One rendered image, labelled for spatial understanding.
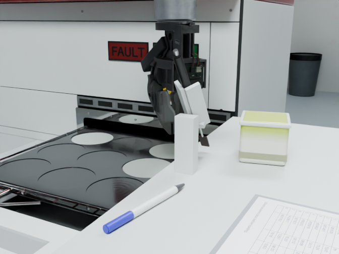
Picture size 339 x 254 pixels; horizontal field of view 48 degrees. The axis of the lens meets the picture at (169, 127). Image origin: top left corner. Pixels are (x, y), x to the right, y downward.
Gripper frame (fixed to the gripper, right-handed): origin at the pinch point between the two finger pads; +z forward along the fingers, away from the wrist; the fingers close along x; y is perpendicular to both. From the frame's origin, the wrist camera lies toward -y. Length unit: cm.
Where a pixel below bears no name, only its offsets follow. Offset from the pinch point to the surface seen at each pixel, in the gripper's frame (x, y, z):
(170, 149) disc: 3.7, -5.9, 7.3
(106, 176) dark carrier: -13.8, 0.8, 7.3
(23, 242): -31.8, 25.1, 1.6
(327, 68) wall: 491, -347, 60
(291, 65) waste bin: 416, -353, 52
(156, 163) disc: -2.8, -0.3, 7.3
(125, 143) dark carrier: -3.2, -14.8, 7.4
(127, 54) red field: 2.5, -25.6, -12.0
